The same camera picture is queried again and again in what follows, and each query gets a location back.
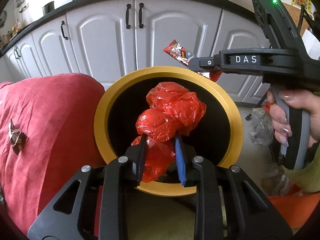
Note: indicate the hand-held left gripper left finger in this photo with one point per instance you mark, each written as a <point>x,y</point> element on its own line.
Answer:
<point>141,155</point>

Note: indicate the white paper sheet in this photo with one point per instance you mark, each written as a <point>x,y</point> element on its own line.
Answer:
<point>312,45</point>

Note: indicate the red plastic bag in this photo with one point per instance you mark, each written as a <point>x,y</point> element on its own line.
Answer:
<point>170,110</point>

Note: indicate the row of hanging kitchen utensils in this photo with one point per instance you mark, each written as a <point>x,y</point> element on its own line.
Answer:
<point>21,5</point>

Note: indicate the small wall fan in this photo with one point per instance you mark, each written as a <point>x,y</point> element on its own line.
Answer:
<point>2,17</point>

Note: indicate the black canister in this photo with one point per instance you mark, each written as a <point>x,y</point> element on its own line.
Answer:
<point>48,8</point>

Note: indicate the white base cabinets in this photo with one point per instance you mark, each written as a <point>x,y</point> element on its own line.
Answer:
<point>100,42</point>

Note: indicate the orange cloth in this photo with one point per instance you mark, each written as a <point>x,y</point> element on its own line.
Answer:
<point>287,205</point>

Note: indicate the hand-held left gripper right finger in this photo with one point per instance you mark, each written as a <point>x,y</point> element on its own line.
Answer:
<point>180,160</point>

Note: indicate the red blanket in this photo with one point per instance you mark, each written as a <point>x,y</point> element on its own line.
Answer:
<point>50,130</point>

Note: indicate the red snack wrapper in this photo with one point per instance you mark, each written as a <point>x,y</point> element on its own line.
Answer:
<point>178,51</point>

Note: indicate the clear plastic bag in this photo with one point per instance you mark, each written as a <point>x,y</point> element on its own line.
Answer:
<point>275,178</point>
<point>260,130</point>

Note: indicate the green cushion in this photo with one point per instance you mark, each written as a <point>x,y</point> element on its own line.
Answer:
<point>162,217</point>

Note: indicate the small black object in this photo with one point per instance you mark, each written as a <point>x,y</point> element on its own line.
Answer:
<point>248,117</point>

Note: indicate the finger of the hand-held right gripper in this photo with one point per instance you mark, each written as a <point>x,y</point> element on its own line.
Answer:
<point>203,62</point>

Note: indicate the dark foil candy wrapper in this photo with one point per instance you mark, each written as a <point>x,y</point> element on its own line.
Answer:
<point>16,137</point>

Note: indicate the person's right hand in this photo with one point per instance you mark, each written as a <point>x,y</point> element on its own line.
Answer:
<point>308,102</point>

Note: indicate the person's right forearm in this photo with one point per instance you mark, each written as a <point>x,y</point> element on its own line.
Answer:
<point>307,180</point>

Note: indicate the group of condiment bottles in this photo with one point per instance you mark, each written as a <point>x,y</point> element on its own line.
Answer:
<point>16,27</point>

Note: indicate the yellow-rimmed black trash bin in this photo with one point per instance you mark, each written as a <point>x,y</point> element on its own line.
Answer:
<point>100,130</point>

